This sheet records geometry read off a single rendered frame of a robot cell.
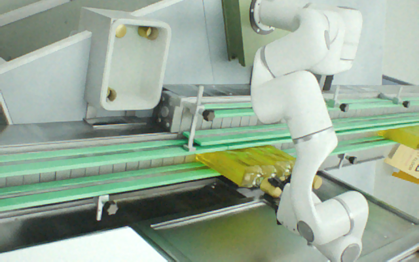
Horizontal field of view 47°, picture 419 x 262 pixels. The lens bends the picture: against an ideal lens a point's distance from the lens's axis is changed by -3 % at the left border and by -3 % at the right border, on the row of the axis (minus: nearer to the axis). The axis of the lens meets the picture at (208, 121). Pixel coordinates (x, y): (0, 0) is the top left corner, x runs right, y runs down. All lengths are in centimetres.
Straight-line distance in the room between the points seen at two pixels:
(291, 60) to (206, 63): 49
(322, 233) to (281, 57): 37
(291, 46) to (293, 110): 15
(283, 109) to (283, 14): 48
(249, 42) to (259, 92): 49
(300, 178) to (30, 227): 64
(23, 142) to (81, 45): 28
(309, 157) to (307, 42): 23
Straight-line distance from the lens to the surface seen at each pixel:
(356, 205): 99
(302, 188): 94
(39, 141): 111
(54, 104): 123
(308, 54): 102
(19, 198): 107
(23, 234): 119
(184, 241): 117
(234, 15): 144
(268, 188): 121
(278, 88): 96
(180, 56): 140
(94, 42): 122
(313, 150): 95
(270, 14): 143
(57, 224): 124
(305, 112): 94
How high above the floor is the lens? 181
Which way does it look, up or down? 43 degrees down
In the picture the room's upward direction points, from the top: 118 degrees clockwise
